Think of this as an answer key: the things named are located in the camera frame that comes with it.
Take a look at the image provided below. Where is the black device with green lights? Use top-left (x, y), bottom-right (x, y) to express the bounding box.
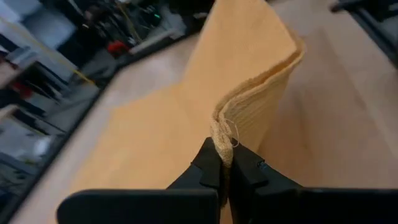
top-left (136, 2), bottom-right (165, 29)

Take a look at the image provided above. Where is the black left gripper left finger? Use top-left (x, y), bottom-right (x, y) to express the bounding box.
top-left (56, 136), bottom-right (223, 224)

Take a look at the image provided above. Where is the grey metal beam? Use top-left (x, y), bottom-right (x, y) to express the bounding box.
top-left (129, 27), bottom-right (185, 56)

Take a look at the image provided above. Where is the black table clamp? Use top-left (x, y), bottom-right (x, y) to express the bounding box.
top-left (329, 0), bottom-right (398, 15)

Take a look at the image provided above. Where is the black table frame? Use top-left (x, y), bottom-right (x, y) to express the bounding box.
top-left (0, 0), bottom-right (398, 224)

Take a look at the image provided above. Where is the yellow towel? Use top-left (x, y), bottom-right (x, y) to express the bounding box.
top-left (68, 0), bottom-right (307, 224)

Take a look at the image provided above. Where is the yellow floor cable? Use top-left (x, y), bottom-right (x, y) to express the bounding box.
top-left (0, 17), bottom-right (96, 85)

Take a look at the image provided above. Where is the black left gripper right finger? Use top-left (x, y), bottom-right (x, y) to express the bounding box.
top-left (228, 141), bottom-right (398, 224)

